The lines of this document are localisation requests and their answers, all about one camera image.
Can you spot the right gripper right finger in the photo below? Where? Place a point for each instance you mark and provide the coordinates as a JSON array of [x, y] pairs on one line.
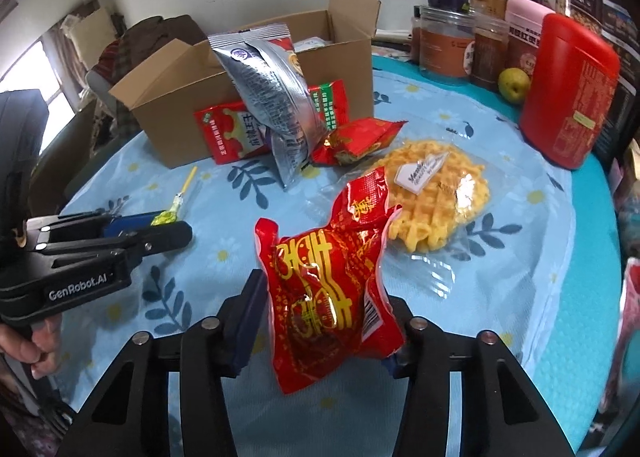
[[502, 412]]

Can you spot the green yellow lollipop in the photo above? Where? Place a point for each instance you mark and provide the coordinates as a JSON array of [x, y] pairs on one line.
[[170, 215]]

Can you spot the person's left hand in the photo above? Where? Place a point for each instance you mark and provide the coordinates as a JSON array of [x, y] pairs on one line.
[[41, 351]]

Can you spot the pink lidded canister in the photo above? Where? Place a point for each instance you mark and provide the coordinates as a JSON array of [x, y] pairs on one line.
[[524, 18]]

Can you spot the red yellow candy bag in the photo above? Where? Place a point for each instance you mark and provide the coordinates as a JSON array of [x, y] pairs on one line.
[[327, 301]]

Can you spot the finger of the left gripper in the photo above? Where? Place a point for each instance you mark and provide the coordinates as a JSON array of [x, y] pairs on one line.
[[86, 225], [107, 258]]

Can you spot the brown jacket on chair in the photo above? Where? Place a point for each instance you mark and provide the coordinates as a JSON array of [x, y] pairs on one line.
[[123, 55]]

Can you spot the white patterned snack bag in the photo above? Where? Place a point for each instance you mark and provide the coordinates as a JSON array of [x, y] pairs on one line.
[[311, 43]]

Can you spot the red plastic canister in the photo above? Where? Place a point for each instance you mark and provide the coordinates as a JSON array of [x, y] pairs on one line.
[[573, 85]]

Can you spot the open cardboard box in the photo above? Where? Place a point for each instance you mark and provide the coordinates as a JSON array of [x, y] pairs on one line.
[[165, 90]]

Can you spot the small red snack packet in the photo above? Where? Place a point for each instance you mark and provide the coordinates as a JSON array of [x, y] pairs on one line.
[[355, 140]]

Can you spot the orange powder clear jar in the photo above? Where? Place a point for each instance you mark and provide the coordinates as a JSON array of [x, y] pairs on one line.
[[447, 41]]

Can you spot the silver foil snack bag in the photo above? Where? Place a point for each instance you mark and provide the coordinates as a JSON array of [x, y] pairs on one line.
[[265, 71]]

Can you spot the packaged yellow waffle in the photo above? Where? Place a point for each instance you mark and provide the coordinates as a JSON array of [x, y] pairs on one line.
[[444, 192]]

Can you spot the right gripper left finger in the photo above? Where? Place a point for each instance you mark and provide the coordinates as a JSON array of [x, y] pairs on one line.
[[126, 413]]

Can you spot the blue floral tablecloth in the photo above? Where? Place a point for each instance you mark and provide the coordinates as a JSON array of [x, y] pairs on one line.
[[544, 276]]

